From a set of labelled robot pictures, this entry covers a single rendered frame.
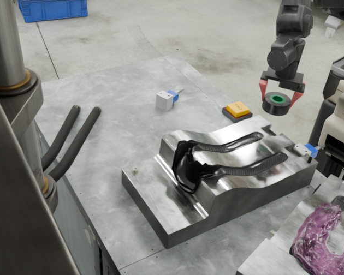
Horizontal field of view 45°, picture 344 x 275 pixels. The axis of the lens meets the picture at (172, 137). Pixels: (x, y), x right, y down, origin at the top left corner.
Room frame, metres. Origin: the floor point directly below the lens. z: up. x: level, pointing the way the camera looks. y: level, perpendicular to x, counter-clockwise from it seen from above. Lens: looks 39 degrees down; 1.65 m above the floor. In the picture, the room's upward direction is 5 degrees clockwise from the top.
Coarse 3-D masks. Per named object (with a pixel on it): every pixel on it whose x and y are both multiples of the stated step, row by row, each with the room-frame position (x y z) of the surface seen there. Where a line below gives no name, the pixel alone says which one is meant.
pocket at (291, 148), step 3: (285, 147) 0.96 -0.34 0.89; (288, 147) 0.97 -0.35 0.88; (291, 147) 0.98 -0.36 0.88; (294, 147) 0.98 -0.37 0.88; (288, 150) 0.97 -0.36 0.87; (291, 150) 0.98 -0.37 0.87; (294, 150) 0.97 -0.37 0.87; (297, 150) 0.97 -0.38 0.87; (291, 153) 0.97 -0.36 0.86; (294, 153) 0.97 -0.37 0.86; (297, 153) 0.96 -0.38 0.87; (300, 153) 0.96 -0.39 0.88; (294, 156) 0.96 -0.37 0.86; (297, 156) 0.96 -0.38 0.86; (300, 156) 0.95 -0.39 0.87
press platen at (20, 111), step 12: (24, 84) 0.55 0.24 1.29; (36, 84) 0.57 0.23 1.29; (0, 96) 0.52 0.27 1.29; (12, 96) 0.53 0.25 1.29; (24, 96) 0.53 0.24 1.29; (36, 96) 0.55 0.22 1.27; (12, 108) 0.50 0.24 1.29; (24, 108) 0.50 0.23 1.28; (36, 108) 0.54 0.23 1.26; (12, 120) 0.47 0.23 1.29; (24, 120) 0.50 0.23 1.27; (24, 132) 0.49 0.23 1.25
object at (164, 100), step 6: (180, 90) 1.32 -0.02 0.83; (156, 96) 1.24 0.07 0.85; (162, 96) 1.23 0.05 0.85; (168, 96) 1.24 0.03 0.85; (174, 96) 1.26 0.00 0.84; (156, 102) 1.24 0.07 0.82; (162, 102) 1.23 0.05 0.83; (168, 102) 1.22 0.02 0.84; (174, 102) 1.26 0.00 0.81; (162, 108) 1.23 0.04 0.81; (168, 108) 1.23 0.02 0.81
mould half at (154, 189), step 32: (224, 128) 1.03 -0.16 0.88; (256, 128) 1.04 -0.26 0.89; (160, 160) 0.88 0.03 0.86; (224, 160) 0.86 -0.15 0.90; (256, 160) 0.90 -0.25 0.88; (288, 160) 0.90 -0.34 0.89; (128, 192) 0.80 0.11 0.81; (160, 192) 0.76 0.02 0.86; (224, 192) 0.71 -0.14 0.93; (256, 192) 0.78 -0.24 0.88; (288, 192) 0.85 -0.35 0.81; (160, 224) 0.66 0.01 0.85; (192, 224) 0.66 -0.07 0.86
